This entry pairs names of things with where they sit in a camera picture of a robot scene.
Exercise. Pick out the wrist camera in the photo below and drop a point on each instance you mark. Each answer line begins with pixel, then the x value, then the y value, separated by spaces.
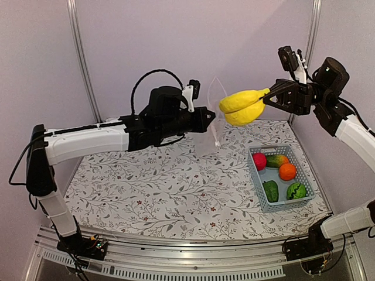
pixel 190 93
pixel 294 63

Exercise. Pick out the green toy bell pepper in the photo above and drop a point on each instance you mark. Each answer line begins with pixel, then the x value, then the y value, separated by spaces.
pixel 271 191

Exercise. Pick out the left aluminium post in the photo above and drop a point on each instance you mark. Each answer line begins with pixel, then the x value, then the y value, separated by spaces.
pixel 81 57

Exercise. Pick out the green toy watermelon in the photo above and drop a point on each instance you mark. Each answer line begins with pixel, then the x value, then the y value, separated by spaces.
pixel 296 190

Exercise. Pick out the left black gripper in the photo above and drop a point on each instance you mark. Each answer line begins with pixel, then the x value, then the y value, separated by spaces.
pixel 202 123

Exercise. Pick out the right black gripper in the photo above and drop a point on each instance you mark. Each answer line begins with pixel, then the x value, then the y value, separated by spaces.
pixel 293 96

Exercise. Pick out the aluminium front rail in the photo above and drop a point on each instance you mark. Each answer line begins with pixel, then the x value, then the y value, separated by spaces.
pixel 134 257

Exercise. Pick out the green orange toy mango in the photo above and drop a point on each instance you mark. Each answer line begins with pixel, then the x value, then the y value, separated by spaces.
pixel 276 161

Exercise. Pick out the orange toy orange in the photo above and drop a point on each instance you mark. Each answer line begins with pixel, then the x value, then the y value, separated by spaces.
pixel 287 171

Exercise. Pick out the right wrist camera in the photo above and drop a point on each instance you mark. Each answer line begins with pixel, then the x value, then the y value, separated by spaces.
pixel 294 63

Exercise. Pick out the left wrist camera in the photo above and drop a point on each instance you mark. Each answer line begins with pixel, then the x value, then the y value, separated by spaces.
pixel 190 93

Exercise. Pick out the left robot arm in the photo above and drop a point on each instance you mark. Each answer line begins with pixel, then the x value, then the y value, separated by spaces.
pixel 170 112

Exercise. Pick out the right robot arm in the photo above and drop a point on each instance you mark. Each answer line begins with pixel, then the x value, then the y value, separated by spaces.
pixel 320 94

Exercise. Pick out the clear zip top bag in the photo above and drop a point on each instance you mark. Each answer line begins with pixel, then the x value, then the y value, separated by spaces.
pixel 212 140

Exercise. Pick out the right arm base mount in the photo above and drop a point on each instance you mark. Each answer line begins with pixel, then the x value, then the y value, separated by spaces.
pixel 314 244

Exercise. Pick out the yellow toy bananas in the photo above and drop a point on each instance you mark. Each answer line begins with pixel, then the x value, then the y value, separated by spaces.
pixel 243 107

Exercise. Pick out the red toy apple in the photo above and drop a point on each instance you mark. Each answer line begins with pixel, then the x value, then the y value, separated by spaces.
pixel 260 161

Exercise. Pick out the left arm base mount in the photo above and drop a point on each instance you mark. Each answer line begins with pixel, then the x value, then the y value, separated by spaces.
pixel 77 245

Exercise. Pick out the floral tablecloth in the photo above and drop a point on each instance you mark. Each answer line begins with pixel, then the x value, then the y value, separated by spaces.
pixel 176 192

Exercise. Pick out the light blue plastic basket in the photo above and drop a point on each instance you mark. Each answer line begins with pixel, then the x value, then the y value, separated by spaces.
pixel 271 173

